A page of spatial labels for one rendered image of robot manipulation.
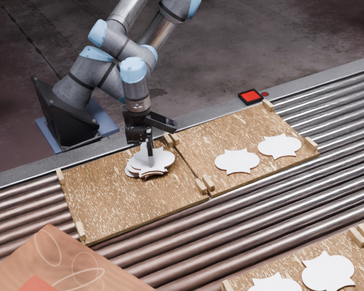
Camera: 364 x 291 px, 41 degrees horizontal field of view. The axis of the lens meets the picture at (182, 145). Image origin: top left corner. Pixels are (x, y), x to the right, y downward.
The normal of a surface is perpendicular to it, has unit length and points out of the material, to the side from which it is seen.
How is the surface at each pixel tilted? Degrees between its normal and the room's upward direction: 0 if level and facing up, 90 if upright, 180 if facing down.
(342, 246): 0
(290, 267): 0
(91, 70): 70
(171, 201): 0
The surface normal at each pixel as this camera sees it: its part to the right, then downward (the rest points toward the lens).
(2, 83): -0.08, -0.78
